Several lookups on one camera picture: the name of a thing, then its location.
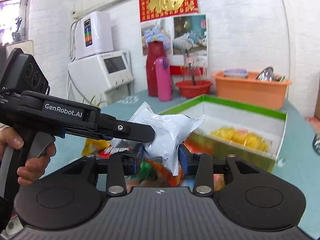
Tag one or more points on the red fu wall hanging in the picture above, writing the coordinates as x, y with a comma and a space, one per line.
155, 9

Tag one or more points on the yellow cake snack packet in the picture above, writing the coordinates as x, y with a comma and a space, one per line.
243, 137

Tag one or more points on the bedding poster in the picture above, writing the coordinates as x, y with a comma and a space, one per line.
179, 35

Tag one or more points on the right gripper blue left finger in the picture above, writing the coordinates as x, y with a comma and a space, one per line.
136, 157

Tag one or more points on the red thermos jug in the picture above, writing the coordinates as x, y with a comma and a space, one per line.
155, 50

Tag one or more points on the orange snack packet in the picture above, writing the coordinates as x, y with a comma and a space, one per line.
159, 175

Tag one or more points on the red plastic basin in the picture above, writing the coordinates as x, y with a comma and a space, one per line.
189, 90

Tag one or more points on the green cardboard box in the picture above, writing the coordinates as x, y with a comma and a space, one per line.
216, 113

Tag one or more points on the pink thermos bottle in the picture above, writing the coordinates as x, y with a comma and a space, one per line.
164, 85

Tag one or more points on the glass pitcher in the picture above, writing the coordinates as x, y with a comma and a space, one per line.
195, 68

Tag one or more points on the steel bowl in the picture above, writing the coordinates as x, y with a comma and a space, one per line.
266, 75

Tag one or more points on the orange plastic tub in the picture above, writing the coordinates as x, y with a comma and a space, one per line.
268, 94

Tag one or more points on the white wall water purifier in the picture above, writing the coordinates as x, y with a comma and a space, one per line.
93, 35

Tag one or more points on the white snack packet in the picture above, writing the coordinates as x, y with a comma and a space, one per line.
170, 131

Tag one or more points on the lidded tin container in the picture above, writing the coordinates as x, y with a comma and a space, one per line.
236, 73

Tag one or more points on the white water dispenser machine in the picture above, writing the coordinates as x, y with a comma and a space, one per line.
101, 79

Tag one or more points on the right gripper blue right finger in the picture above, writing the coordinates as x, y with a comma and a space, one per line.
183, 158

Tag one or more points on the yellow chips bag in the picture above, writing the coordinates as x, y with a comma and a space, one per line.
93, 146

